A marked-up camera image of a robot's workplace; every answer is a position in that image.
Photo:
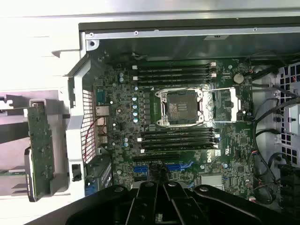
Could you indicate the silver socket cover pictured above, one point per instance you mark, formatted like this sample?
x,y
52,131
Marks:
x,y
207,110

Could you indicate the silver finned heatsink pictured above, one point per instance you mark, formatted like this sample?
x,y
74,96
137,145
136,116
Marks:
x,y
211,181

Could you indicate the round coin battery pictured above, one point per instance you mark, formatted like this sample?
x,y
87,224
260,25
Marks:
x,y
238,78

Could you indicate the CPU socket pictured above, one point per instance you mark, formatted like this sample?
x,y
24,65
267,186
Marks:
x,y
179,106

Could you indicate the silver disk bay cage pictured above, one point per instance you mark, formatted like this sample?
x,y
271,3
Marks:
x,y
291,117

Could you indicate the blue expansion slot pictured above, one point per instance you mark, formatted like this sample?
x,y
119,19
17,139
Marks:
x,y
178,167

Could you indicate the green RAM stick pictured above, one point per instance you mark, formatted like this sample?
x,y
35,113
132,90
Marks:
x,y
11,172

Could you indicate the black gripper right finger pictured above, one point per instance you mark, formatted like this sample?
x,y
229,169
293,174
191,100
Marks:
x,y
182,206

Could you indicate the black RAM slot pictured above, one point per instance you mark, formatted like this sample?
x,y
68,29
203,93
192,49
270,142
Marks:
x,y
173,77
173,66
178,141
173,82
173,71
178,130
178,136

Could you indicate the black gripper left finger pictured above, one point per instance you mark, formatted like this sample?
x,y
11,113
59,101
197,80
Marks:
x,y
143,206

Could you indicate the grey parts rack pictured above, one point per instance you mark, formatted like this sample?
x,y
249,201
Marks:
x,y
58,185

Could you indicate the green motherboard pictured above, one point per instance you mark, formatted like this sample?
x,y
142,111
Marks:
x,y
131,105

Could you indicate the black expansion slot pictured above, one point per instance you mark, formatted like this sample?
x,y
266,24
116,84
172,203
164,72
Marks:
x,y
157,157

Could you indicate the black open PC case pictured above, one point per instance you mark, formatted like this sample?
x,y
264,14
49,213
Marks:
x,y
187,47

